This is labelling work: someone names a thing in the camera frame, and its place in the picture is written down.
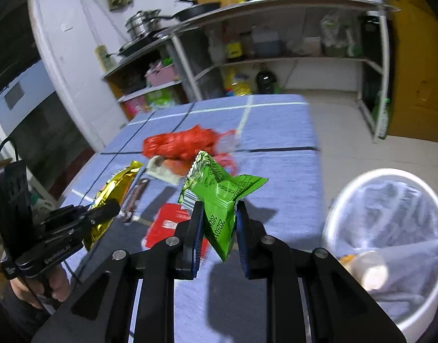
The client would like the blue checked tablecloth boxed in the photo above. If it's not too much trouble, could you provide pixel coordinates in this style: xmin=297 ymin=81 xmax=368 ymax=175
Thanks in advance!
xmin=60 ymin=94 xmax=330 ymax=343

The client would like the white metal shelf rack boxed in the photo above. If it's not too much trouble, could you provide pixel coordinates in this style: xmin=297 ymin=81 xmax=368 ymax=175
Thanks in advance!
xmin=154 ymin=0 xmax=402 ymax=144

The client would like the yellow wooden door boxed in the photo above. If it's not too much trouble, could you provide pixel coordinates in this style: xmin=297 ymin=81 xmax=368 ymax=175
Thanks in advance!
xmin=386 ymin=0 xmax=438 ymax=141

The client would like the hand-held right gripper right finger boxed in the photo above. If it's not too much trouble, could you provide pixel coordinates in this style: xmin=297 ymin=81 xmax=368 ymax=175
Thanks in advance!
xmin=235 ymin=200 xmax=407 ymax=343

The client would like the white green snack packet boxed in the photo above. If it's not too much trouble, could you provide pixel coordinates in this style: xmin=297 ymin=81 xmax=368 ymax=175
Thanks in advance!
xmin=145 ymin=155 xmax=180 ymax=186

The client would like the black frying pan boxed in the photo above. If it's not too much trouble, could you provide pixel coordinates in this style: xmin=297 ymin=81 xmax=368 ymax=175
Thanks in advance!
xmin=172 ymin=0 xmax=221 ymax=22

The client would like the white round trash bin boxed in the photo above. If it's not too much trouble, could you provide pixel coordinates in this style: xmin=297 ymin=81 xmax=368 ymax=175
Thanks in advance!
xmin=322 ymin=167 xmax=438 ymax=334

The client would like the translucent bin liner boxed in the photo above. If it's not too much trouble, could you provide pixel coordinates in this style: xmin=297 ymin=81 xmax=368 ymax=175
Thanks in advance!
xmin=330 ymin=177 xmax=438 ymax=315

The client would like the gold snack packet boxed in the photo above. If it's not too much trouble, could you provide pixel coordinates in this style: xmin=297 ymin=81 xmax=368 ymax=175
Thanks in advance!
xmin=84 ymin=161 xmax=144 ymax=252

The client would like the dark oil bottle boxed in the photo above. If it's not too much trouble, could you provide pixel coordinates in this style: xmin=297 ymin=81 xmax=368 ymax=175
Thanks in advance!
xmin=255 ymin=64 xmax=280 ymax=94

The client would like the yellow label bottle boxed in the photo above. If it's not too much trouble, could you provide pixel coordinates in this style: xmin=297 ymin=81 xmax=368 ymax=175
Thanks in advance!
xmin=224 ymin=25 xmax=244 ymax=62

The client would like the beige cup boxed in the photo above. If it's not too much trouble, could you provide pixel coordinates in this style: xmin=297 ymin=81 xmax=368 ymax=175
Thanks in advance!
xmin=350 ymin=250 xmax=390 ymax=292

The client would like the person's left hand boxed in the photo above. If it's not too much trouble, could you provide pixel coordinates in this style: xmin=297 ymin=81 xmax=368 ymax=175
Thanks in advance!
xmin=9 ymin=267 xmax=71 ymax=310

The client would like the black cable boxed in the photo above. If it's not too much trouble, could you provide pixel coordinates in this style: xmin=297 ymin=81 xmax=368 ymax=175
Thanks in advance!
xmin=0 ymin=137 xmax=37 ymax=294

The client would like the stack of steel pots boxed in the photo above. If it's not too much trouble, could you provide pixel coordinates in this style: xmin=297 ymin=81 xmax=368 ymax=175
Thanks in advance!
xmin=125 ymin=9 xmax=174 ymax=38

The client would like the red plastic bag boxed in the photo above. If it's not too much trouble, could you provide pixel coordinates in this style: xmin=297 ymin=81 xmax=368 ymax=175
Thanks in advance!
xmin=142 ymin=124 xmax=241 ymax=178

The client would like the red packet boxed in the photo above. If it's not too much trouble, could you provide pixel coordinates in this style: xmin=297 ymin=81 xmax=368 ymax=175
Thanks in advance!
xmin=144 ymin=203 xmax=209 ymax=258

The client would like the brown jar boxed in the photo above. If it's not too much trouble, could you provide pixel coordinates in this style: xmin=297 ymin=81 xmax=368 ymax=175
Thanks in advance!
xmin=240 ymin=30 xmax=253 ymax=58

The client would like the yellow oil bottle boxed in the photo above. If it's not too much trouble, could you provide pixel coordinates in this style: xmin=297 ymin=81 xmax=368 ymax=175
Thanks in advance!
xmin=224 ymin=68 xmax=254 ymax=96

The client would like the small wooden storage shelf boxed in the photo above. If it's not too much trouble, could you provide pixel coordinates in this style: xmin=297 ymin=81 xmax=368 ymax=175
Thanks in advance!
xmin=100 ymin=37 xmax=191 ymax=122

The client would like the white bottle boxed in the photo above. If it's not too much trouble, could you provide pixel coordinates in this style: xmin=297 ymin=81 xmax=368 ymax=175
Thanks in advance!
xmin=208 ymin=30 xmax=225 ymax=63

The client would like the green package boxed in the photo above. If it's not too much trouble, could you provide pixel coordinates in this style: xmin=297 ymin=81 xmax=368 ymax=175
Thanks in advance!
xmin=145 ymin=87 xmax=181 ymax=111

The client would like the pink storage box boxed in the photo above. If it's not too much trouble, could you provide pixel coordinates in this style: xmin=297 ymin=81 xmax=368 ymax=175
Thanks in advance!
xmin=144 ymin=62 xmax=177 ymax=87

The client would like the white plastic bag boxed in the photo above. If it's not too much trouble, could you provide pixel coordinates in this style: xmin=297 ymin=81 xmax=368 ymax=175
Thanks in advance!
xmin=320 ymin=10 xmax=363 ymax=58

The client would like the pale green bottle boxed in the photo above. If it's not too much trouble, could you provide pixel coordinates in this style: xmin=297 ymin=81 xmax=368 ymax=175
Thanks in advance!
xmin=95 ymin=45 xmax=118 ymax=73

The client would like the brown wrapper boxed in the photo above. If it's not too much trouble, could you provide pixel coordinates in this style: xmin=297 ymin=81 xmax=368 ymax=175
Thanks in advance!
xmin=120 ymin=178 xmax=150 ymax=224

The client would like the person's left forearm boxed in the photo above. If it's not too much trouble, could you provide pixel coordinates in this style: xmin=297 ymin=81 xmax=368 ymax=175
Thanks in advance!
xmin=0 ymin=289 xmax=53 ymax=343

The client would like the translucent jug with dark liquid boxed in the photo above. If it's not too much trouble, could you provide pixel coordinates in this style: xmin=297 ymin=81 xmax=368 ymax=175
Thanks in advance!
xmin=251 ymin=25 xmax=280 ymax=58

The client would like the green plastic bottle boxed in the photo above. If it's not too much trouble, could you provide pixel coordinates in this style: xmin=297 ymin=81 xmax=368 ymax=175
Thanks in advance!
xmin=370 ymin=92 xmax=391 ymax=140

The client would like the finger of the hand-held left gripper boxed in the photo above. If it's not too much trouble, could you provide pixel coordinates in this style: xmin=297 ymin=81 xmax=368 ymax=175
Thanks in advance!
xmin=40 ymin=205 xmax=94 ymax=226
xmin=76 ymin=200 xmax=121 ymax=227

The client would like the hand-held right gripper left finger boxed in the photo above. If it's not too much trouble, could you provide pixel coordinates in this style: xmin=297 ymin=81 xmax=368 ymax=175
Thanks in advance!
xmin=31 ymin=201 xmax=205 ymax=343

